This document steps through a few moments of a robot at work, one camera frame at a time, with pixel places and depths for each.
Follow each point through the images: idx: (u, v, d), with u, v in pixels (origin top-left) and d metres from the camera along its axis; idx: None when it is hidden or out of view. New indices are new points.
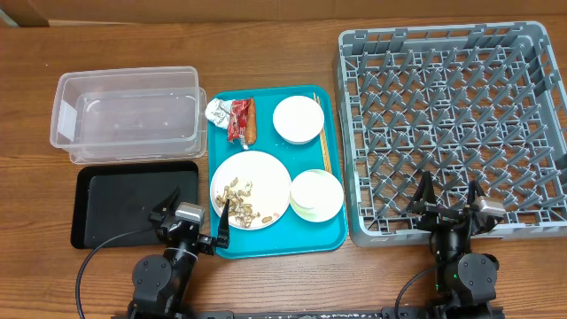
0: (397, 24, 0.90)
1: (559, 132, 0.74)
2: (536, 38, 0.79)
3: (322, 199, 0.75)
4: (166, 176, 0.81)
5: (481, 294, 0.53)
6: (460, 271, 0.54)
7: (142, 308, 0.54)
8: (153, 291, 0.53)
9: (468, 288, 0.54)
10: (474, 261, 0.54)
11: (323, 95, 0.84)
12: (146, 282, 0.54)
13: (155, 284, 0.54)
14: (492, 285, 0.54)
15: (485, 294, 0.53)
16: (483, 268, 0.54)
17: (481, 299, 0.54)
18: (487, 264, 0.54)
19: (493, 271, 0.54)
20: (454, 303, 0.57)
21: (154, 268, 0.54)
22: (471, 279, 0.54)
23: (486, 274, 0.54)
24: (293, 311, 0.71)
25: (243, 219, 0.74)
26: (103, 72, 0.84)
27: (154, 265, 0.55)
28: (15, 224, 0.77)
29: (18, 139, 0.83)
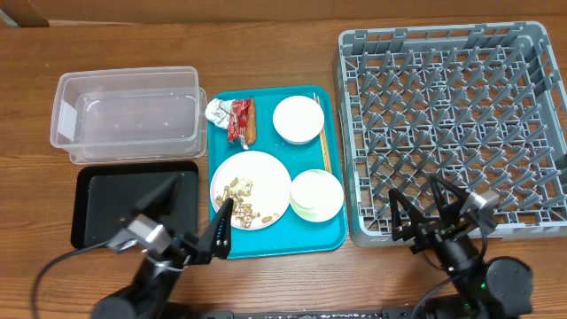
0: (396, 25, 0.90)
1: (559, 132, 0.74)
2: (536, 38, 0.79)
3: (322, 199, 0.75)
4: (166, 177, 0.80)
5: (515, 306, 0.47)
6: (491, 282, 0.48)
7: None
8: None
9: (500, 300, 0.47)
10: (506, 270, 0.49)
11: (323, 95, 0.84)
12: None
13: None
14: (528, 297, 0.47)
15: (520, 308, 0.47)
16: (516, 277, 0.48)
17: (516, 313, 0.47)
18: (521, 274, 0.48)
19: (528, 283, 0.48)
20: (481, 317, 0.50)
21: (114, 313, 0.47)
22: (503, 291, 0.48)
23: (521, 285, 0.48)
24: (293, 311, 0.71)
25: (243, 219, 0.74)
26: (104, 72, 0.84)
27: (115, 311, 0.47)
28: (15, 223, 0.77)
29: (19, 139, 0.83)
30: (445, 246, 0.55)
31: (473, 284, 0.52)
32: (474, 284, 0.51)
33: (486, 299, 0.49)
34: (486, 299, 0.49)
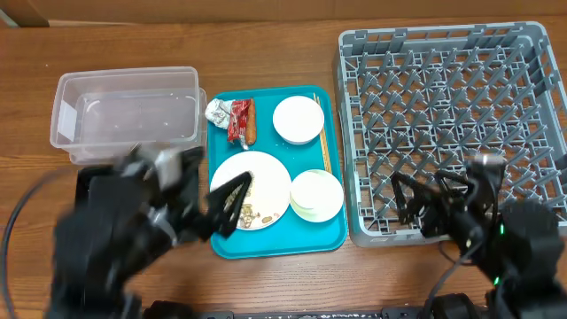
0: (396, 25, 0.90)
1: (559, 132, 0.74)
2: (536, 38, 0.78)
3: (322, 199, 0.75)
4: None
5: (541, 243, 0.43)
6: (509, 221, 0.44)
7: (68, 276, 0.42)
8: (80, 249, 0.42)
9: (524, 236, 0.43)
10: (524, 207, 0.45)
11: (323, 95, 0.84)
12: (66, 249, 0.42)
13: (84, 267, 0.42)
14: (551, 231, 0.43)
15: (548, 245, 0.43)
16: (536, 214, 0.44)
17: (543, 251, 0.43)
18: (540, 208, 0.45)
19: (550, 220, 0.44)
20: (511, 271, 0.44)
21: (82, 237, 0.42)
22: (524, 224, 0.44)
23: (543, 221, 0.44)
24: (293, 311, 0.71)
25: (243, 219, 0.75)
26: (103, 72, 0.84)
27: (85, 231, 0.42)
28: (15, 224, 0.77)
29: (19, 140, 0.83)
30: (460, 218, 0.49)
31: (496, 243, 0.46)
32: (494, 241, 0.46)
33: (513, 247, 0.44)
34: (511, 247, 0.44)
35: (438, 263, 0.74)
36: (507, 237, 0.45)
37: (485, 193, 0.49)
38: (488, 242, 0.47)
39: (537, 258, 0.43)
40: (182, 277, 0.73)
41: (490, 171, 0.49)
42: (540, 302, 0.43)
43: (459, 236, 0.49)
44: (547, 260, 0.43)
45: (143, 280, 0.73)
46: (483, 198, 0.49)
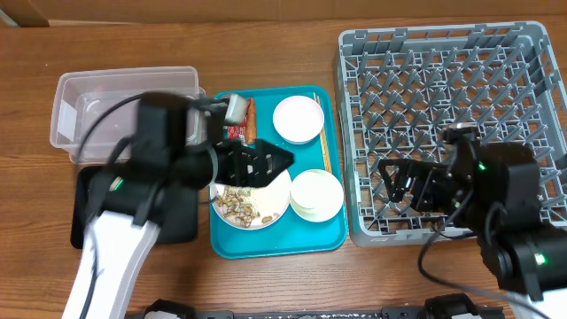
0: (396, 24, 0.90)
1: (559, 132, 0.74)
2: (536, 38, 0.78)
3: (322, 199, 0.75)
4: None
5: (521, 167, 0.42)
6: (484, 155, 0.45)
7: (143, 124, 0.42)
8: (154, 120, 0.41)
9: (503, 163, 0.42)
10: (498, 147, 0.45)
11: (323, 95, 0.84)
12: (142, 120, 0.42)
13: (144, 142, 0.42)
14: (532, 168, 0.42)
15: (527, 175, 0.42)
16: (508, 147, 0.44)
17: (524, 176, 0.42)
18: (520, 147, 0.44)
19: (522, 149, 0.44)
20: (499, 206, 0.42)
21: (143, 115, 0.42)
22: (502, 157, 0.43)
23: (516, 151, 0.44)
24: (293, 311, 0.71)
25: (243, 219, 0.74)
26: (103, 72, 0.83)
27: (145, 112, 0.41)
28: (15, 224, 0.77)
29: (18, 139, 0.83)
30: (441, 182, 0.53)
31: (478, 187, 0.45)
32: (476, 182, 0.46)
33: (492, 182, 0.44)
34: (491, 179, 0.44)
35: (438, 263, 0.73)
36: (486, 173, 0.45)
37: (468, 155, 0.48)
38: (474, 196, 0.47)
39: (516, 183, 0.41)
40: (182, 277, 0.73)
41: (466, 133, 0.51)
42: (532, 237, 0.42)
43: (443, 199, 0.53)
44: (528, 186, 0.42)
45: (142, 280, 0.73)
46: (464, 156, 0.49)
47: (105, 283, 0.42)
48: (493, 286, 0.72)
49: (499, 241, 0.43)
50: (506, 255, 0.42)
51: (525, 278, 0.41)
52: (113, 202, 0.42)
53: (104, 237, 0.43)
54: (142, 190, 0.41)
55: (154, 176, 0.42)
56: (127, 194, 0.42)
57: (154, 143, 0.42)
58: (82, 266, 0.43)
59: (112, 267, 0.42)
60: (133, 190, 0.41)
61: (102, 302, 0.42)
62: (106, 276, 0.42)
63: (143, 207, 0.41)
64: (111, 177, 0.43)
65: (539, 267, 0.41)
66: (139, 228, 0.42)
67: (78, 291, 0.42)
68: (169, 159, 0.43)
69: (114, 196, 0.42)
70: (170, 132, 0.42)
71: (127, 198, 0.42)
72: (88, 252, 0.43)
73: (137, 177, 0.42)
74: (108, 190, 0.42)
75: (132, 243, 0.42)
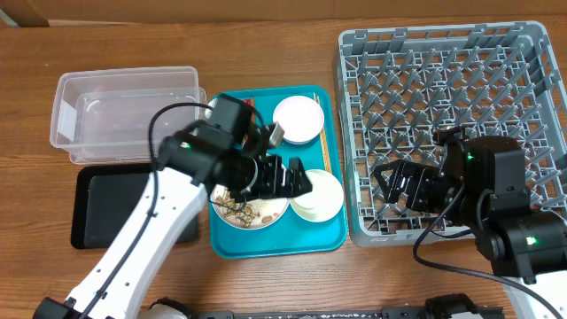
0: (396, 24, 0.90)
1: (559, 132, 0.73)
2: (537, 38, 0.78)
3: (322, 199, 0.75)
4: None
5: (506, 151, 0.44)
6: (474, 147, 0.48)
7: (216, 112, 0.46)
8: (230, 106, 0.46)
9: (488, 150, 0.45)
10: (483, 139, 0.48)
11: (323, 95, 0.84)
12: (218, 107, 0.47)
13: (214, 126, 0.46)
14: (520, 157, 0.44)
15: (510, 158, 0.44)
16: (498, 140, 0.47)
17: (508, 159, 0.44)
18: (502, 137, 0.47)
19: (508, 140, 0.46)
20: (489, 190, 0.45)
21: (219, 105, 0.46)
22: (486, 145, 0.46)
23: (501, 141, 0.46)
24: (293, 311, 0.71)
25: (243, 219, 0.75)
26: (103, 72, 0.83)
27: (221, 102, 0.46)
28: (15, 224, 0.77)
29: (18, 140, 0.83)
30: (435, 182, 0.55)
31: (469, 178, 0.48)
32: (466, 175, 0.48)
33: (484, 172, 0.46)
34: (481, 167, 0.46)
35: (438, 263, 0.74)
36: (474, 162, 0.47)
37: (458, 153, 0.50)
38: (466, 189, 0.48)
39: (502, 169, 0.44)
40: (182, 277, 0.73)
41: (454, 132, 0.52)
42: (523, 221, 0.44)
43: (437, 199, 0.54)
44: (516, 170, 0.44)
45: None
46: (455, 156, 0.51)
47: (155, 230, 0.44)
48: (493, 286, 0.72)
49: (491, 226, 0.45)
50: (500, 239, 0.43)
51: (517, 257, 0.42)
52: (179, 161, 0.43)
53: (166, 186, 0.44)
54: (206, 156, 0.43)
55: (217, 147, 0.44)
56: (194, 156, 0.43)
57: (223, 128, 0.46)
58: (139, 207, 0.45)
59: (166, 213, 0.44)
60: (199, 154, 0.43)
61: (147, 247, 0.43)
62: (159, 221, 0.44)
63: (204, 171, 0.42)
64: (178, 140, 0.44)
65: (531, 247, 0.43)
66: (196, 188, 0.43)
67: (128, 229, 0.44)
68: (234, 142, 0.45)
69: (181, 155, 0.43)
70: (239, 122, 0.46)
71: (191, 160, 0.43)
72: (146, 197, 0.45)
73: (205, 143, 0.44)
74: (177, 148, 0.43)
75: (187, 197, 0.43)
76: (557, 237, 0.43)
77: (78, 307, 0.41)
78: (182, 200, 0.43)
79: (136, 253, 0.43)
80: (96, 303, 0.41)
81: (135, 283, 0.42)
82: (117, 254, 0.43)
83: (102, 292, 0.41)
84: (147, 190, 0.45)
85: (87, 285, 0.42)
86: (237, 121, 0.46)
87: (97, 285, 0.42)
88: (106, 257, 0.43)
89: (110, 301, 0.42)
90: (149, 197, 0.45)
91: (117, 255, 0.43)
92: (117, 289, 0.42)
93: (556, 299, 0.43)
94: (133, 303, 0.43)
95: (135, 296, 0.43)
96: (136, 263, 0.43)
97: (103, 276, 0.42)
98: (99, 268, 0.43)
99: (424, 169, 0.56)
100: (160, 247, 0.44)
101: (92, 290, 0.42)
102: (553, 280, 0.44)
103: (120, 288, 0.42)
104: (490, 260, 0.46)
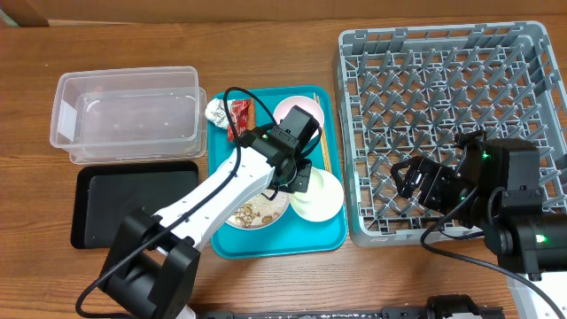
0: (396, 24, 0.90)
1: (559, 132, 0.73)
2: (537, 38, 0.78)
3: (323, 200, 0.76)
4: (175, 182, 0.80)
5: (521, 151, 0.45)
6: (487, 144, 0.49)
7: (291, 121, 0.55)
8: (304, 120, 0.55)
9: (505, 147, 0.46)
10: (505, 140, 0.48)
11: (323, 95, 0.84)
12: (292, 119, 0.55)
13: (285, 130, 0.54)
14: (533, 160, 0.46)
15: (523, 158, 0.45)
16: (511, 140, 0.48)
17: (522, 159, 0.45)
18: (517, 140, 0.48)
19: (523, 141, 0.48)
20: (500, 187, 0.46)
21: (293, 115, 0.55)
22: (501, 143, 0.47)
23: (517, 141, 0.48)
24: (293, 311, 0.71)
25: (243, 219, 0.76)
26: (103, 72, 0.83)
27: (297, 113, 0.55)
28: (14, 224, 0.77)
29: (18, 140, 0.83)
30: (450, 181, 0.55)
31: (479, 180, 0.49)
32: (481, 175, 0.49)
33: (496, 169, 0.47)
34: (494, 167, 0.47)
35: (438, 263, 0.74)
36: (487, 161, 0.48)
37: (477, 156, 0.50)
38: (479, 189, 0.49)
39: (516, 167, 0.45)
40: None
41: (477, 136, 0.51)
42: (533, 219, 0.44)
43: (449, 198, 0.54)
44: (530, 170, 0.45)
45: None
46: (474, 159, 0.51)
47: (235, 185, 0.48)
48: (493, 286, 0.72)
49: (501, 222, 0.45)
50: (508, 235, 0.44)
51: (524, 253, 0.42)
52: (257, 147, 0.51)
53: (249, 156, 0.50)
54: (280, 151, 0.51)
55: (287, 148, 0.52)
56: (269, 146, 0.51)
57: (292, 133, 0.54)
58: (223, 168, 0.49)
59: (244, 177, 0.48)
60: (274, 147, 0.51)
61: (229, 195, 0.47)
62: (238, 181, 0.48)
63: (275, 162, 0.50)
64: (259, 133, 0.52)
65: (539, 245, 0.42)
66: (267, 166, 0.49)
67: (214, 179, 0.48)
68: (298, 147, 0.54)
69: (260, 143, 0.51)
70: (306, 132, 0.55)
71: (267, 149, 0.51)
72: (230, 161, 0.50)
73: (277, 141, 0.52)
74: (258, 136, 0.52)
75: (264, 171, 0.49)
76: None
77: (162, 224, 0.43)
78: (260, 170, 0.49)
79: (218, 198, 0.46)
80: (178, 223, 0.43)
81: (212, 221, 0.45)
82: (201, 194, 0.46)
83: (186, 217, 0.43)
84: (232, 157, 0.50)
85: (173, 209, 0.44)
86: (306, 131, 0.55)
87: (182, 212, 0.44)
88: (193, 192, 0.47)
89: (190, 226, 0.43)
90: (232, 162, 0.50)
91: (203, 194, 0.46)
92: (198, 220, 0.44)
93: (559, 300, 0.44)
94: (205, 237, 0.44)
95: (207, 234, 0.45)
96: (217, 207, 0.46)
97: (188, 206, 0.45)
98: (185, 199, 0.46)
99: (440, 167, 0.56)
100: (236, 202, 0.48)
101: (176, 213, 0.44)
102: (555, 279, 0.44)
103: (199, 221, 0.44)
104: (497, 256, 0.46)
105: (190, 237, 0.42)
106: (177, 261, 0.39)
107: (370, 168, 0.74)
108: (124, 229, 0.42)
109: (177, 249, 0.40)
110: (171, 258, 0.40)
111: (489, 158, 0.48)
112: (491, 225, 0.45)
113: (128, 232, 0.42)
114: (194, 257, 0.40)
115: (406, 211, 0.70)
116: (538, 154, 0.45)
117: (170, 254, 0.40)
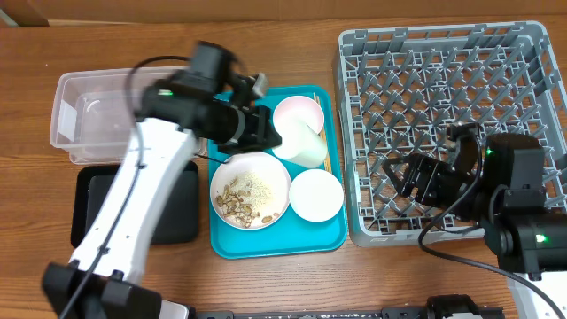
0: (396, 24, 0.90)
1: (559, 132, 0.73)
2: (536, 38, 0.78)
3: (322, 200, 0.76)
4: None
5: (525, 151, 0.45)
6: (493, 141, 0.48)
7: (199, 60, 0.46)
8: (210, 60, 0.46)
9: (508, 144, 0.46)
10: (509, 136, 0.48)
11: (323, 95, 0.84)
12: (198, 59, 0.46)
13: (195, 73, 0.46)
14: (539, 159, 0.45)
15: (528, 155, 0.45)
16: (519, 137, 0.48)
17: (527, 158, 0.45)
18: (523, 136, 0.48)
19: (530, 138, 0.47)
20: (502, 185, 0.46)
21: (196, 52, 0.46)
22: (506, 141, 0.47)
23: (524, 138, 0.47)
24: (293, 311, 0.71)
25: (243, 219, 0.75)
26: (103, 72, 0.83)
27: (200, 50, 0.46)
28: (15, 223, 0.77)
29: (18, 139, 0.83)
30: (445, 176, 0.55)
31: (486, 178, 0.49)
32: (486, 172, 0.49)
33: (501, 167, 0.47)
34: (500, 165, 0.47)
35: (438, 262, 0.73)
36: (493, 157, 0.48)
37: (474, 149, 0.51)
38: (483, 185, 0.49)
39: (519, 167, 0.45)
40: (182, 278, 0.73)
41: (470, 128, 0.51)
42: (533, 219, 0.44)
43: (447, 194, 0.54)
44: (534, 169, 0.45)
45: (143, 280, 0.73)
46: (468, 152, 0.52)
47: (145, 182, 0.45)
48: (493, 286, 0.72)
49: (502, 221, 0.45)
50: (508, 236, 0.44)
51: (524, 252, 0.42)
52: (160, 110, 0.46)
53: (151, 137, 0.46)
54: (188, 105, 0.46)
55: (197, 97, 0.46)
56: (175, 104, 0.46)
57: (202, 75, 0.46)
58: (128, 160, 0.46)
59: (155, 163, 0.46)
60: (179, 103, 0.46)
61: (143, 197, 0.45)
62: (149, 171, 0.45)
63: (189, 116, 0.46)
64: (159, 89, 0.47)
65: (539, 245, 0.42)
66: (181, 134, 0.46)
67: (121, 184, 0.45)
68: (214, 90, 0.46)
69: (162, 104, 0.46)
70: (219, 70, 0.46)
71: (173, 108, 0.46)
72: (133, 149, 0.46)
73: (185, 92, 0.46)
74: (159, 97, 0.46)
75: (174, 145, 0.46)
76: None
77: (82, 268, 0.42)
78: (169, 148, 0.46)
79: (132, 205, 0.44)
80: (99, 260, 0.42)
81: (135, 237, 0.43)
82: (113, 212, 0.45)
83: (104, 248, 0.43)
84: (132, 144, 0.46)
85: (89, 244, 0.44)
86: (219, 66, 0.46)
87: (99, 243, 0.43)
88: (102, 214, 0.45)
89: (114, 252, 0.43)
90: (135, 150, 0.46)
91: (114, 211, 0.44)
92: (120, 239, 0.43)
93: (560, 299, 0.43)
94: (138, 254, 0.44)
95: (141, 241, 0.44)
96: (137, 210, 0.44)
97: (102, 233, 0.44)
98: (97, 226, 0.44)
99: (437, 163, 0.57)
100: (156, 197, 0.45)
101: (96, 246, 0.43)
102: (556, 278, 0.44)
103: (121, 241, 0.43)
104: (498, 257, 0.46)
105: (116, 271, 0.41)
106: (112, 300, 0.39)
107: (371, 168, 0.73)
108: (48, 289, 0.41)
109: (108, 289, 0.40)
110: (105, 299, 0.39)
111: (493, 154, 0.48)
112: (493, 225, 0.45)
113: (52, 291, 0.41)
114: (127, 294, 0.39)
115: (406, 211, 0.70)
116: (544, 155, 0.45)
117: (104, 296, 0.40)
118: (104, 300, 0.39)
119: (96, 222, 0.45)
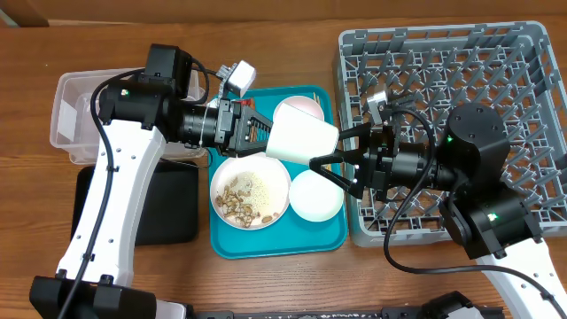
0: (397, 24, 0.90)
1: (558, 132, 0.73)
2: (536, 38, 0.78)
3: (320, 199, 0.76)
4: (159, 176, 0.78)
5: (491, 145, 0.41)
6: (454, 130, 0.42)
7: (159, 64, 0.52)
8: (166, 61, 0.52)
9: (471, 143, 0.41)
10: (471, 117, 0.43)
11: (323, 95, 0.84)
12: (152, 63, 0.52)
13: (154, 73, 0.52)
14: (502, 149, 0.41)
15: (491, 151, 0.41)
16: (482, 117, 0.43)
17: (492, 154, 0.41)
18: (485, 114, 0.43)
19: (493, 119, 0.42)
20: (462, 180, 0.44)
21: (157, 56, 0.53)
22: (471, 131, 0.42)
23: (488, 123, 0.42)
24: (293, 311, 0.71)
25: (243, 219, 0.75)
26: (102, 72, 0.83)
27: (159, 53, 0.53)
28: (14, 223, 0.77)
29: (18, 139, 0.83)
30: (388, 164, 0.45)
31: (447, 158, 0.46)
32: (449, 152, 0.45)
33: (467, 158, 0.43)
34: (462, 156, 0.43)
35: (438, 262, 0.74)
36: (454, 146, 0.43)
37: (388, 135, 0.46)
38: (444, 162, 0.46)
39: (483, 164, 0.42)
40: (182, 278, 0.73)
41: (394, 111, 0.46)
42: (483, 201, 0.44)
43: (403, 172, 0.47)
44: (499, 164, 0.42)
45: (143, 280, 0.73)
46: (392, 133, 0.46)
47: (120, 182, 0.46)
48: (493, 286, 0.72)
49: (461, 207, 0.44)
50: (466, 225, 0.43)
51: (483, 236, 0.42)
52: (121, 109, 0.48)
53: (119, 139, 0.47)
54: (148, 100, 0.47)
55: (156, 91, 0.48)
56: (134, 102, 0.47)
57: (162, 74, 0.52)
58: (99, 166, 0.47)
59: (128, 164, 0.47)
60: (139, 99, 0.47)
61: (120, 198, 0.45)
62: (122, 173, 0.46)
63: (151, 111, 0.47)
64: (117, 90, 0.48)
65: (493, 224, 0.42)
66: (148, 131, 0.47)
67: (96, 189, 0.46)
68: (176, 85, 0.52)
69: (122, 103, 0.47)
70: (177, 67, 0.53)
71: (135, 106, 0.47)
72: (102, 154, 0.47)
73: (142, 89, 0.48)
74: (118, 97, 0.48)
75: (143, 144, 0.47)
76: (516, 211, 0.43)
77: (70, 277, 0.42)
78: (139, 147, 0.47)
79: (110, 208, 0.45)
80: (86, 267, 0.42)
81: (118, 239, 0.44)
82: (92, 215, 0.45)
83: (89, 256, 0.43)
84: (101, 149, 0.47)
85: (72, 253, 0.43)
86: (176, 66, 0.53)
87: (83, 250, 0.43)
88: (83, 221, 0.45)
89: (100, 258, 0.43)
90: (104, 153, 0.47)
91: (93, 215, 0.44)
92: (103, 245, 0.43)
93: (527, 268, 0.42)
94: (124, 256, 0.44)
95: (124, 245, 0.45)
96: (116, 213, 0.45)
97: (85, 240, 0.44)
98: (78, 235, 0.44)
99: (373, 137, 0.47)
100: (132, 197, 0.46)
101: (79, 254, 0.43)
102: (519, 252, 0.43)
103: (104, 245, 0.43)
104: (462, 245, 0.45)
105: (104, 276, 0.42)
106: (103, 307, 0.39)
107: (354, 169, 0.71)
108: (38, 302, 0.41)
109: (98, 296, 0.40)
110: (97, 306, 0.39)
111: (455, 143, 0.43)
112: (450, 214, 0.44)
113: (43, 305, 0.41)
114: (118, 299, 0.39)
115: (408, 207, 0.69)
116: (508, 144, 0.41)
117: (96, 303, 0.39)
118: (96, 307, 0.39)
119: (75, 232, 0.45)
